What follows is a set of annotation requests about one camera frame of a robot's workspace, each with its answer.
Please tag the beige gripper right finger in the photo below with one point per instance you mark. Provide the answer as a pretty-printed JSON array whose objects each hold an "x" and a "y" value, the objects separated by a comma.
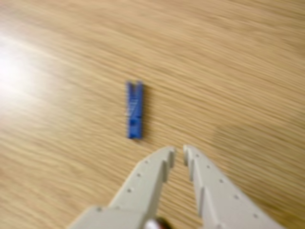
[{"x": 219, "y": 202}]

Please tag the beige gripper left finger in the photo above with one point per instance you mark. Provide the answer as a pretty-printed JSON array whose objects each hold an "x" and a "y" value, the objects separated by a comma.
[{"x": 138, "y": 195}]

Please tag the blue peg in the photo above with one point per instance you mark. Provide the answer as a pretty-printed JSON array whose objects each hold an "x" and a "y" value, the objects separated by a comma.
[{"x": 134, "y": 112}]

